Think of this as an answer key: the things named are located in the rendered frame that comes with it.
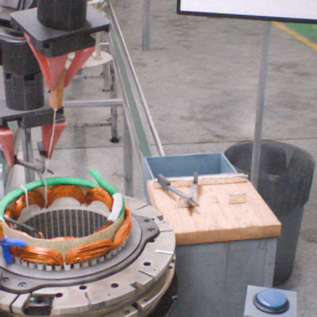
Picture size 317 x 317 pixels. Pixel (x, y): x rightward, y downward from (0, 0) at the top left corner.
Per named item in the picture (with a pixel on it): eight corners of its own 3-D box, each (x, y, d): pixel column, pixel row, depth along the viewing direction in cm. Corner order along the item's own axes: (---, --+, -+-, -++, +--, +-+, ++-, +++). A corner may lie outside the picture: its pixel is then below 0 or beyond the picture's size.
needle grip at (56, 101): (46, 103, 78) (49, 65, 74) (57, 100, 79) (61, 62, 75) (53, 110, 77) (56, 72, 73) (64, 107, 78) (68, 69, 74)
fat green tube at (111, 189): (88, 178, 93) (88, 167, 92) (112, 176, 94) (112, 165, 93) (103, 223, 80) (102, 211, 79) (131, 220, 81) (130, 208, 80)
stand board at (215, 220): (147, 191, 112) (147, 179, 111) (242, 184, 115) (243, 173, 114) (167, 246, 94) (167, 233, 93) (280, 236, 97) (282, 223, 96)
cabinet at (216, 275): (147, 304, 122) (147, 191, 111) (233, 295, 125) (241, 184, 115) (165, 372, 104) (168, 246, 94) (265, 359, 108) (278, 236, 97)
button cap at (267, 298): (255, 308, 81) (256, 302, 80) (257, 291, 84) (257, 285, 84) (285, 312, 80) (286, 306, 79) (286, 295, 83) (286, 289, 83)
